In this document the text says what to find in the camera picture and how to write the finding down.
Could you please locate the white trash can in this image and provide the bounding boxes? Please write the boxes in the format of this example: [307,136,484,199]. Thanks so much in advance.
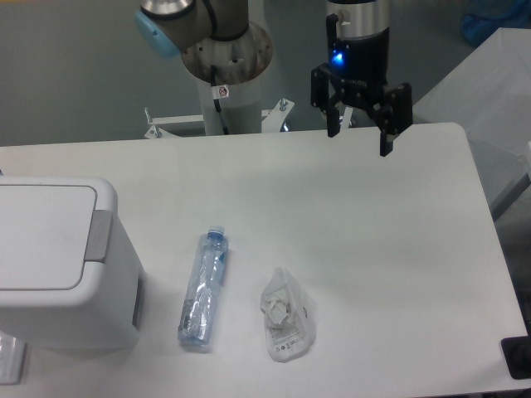
[1,176,146,349]

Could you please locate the clear plastic packet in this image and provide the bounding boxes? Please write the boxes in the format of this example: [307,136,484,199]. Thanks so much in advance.
[1,332,27,385]

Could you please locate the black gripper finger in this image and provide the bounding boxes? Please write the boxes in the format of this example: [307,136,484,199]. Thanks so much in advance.
[310,63,346,138]
[373,82,413,157]

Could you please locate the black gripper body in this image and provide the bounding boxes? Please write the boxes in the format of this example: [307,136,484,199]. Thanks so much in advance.
[324,13,390,121]

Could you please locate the white metal base frame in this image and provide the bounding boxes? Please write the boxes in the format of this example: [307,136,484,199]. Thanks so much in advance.
[144,98,295,139]

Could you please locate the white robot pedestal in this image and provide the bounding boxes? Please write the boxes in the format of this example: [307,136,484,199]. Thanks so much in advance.
[182,22,273,118]

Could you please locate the black device at table edge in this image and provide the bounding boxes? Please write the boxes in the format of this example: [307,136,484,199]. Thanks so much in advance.
[501,336,530,380]

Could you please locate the crumpled clear plastic bag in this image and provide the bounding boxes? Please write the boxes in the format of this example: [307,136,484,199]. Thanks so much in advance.
[260,267,317,362]

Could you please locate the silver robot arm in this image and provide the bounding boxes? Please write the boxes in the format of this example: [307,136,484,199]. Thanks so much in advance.
[134,1,413,156]

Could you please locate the white trash can lid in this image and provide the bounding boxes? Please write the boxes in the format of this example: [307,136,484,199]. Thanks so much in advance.
[1,182,118,291]

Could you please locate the blue plastic bag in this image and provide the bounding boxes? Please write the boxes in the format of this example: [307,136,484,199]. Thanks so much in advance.
[460,0,530,47]

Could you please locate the crushed clear plastic bottle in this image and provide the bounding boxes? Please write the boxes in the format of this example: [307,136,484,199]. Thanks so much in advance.
[178,226,229,346]

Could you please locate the black cable on pedestal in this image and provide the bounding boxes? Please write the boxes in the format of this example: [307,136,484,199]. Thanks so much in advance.
[209,65,231,136]

